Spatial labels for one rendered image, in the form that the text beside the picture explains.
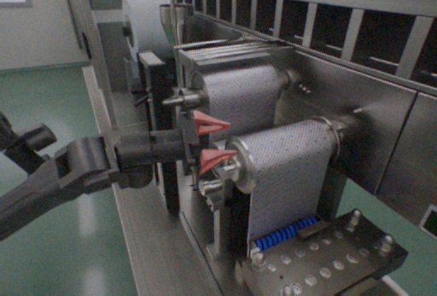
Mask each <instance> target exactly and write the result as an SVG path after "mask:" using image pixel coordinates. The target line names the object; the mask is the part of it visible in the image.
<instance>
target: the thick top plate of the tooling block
mask: <svg viewBox="0 0 437 296"><path fill-rule="evenodd" d="M350 212H351V211H350ZM350 212H348V213H346V214H345V215H344V214H342V215H340V216H339V217H338V218H333V219H332V220H330V221H328V222H327V223H328V224H329V229H328V230H326V231H325V232H323V233H320V234H318V235H316V236H313V237H312V238H310V239H309V240H305V241H301V240H300V239H299V238H298V237H297V235H296V236H293V237H292V238H290V239H287V240H286V241H283V242H280V243H278V244H276V245H275V246H272V247H269V248H267V249H266V250H263V251H261V252H262V253H263V254H264V255H265V262H266V269H265V270H264V271H262V272H258V271H256V270H253V267H252V262H253V260H252V258H250V257H248V258H245V259H243V261H242V277H243V279H245V281H246V283H247V285H248V286H249V289H250V290H251V292H252V293H253V296H278V295H279V293H280V292H281V289H283V287H284V286H285V285H289V286H291V287H293V288H294V296H339V295H340V294H341V293H342V292H343V291H346V290H347V289H348V288H349V287H352V286H354V285H355V284H356V283H359V282H360V281H362V280H364V279H366V278H368V276H372V277H373V278H374V280H375V281H378V280H379V279H380V278H383V277H384V276H385V275H389V273H391V272H393V271H395V270H397V269H398V268H400V267H402V265H403V263H404V261H405V259H406V258H407V255H408V253H409V252H408V251H407V250H405V249H404V248H403V247H402V246H401V245H400V244H399V243H397V242H394V243H395V247H394V248H393V249H394V252H391V253H388V252H384V251H383V250H382V249H380V248H379V247H378V246H377V242H378V241H379V240H380V239H381V237H383V236H384V235H385V234H386V233H385V232H383V231H382V230H381V229H379V227H378V226H375V225H374V224H373V223H372V222H371V221H370V220H368V218H367V217H364V216H363V220H362V223H361V224H360V225H354V224H352V223H350V222H349V221H348V219H347V218H348V216H349V213H350Z"/></svg>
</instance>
